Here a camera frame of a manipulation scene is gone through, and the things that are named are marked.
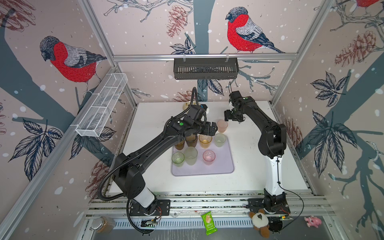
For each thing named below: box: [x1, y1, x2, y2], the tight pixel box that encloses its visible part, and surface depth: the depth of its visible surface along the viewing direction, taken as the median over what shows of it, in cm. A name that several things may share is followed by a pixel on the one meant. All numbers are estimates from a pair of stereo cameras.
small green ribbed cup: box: [171, 151, 185, 167], surface depth 90 cm
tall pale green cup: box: [184, 146, 198, 166], surface depth 90 cm
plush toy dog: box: [249, 209, 270, 239], surface depth 69 cm
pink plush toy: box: [304, 215, 322, 228], surface depth 69 cm
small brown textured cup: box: [174, 139, 185, 151], surface depth 96 cm
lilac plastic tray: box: [172, 136, 234, 176], surface depth 90 cm
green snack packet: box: [200, 211, 218, 236], surface depth 70 cm
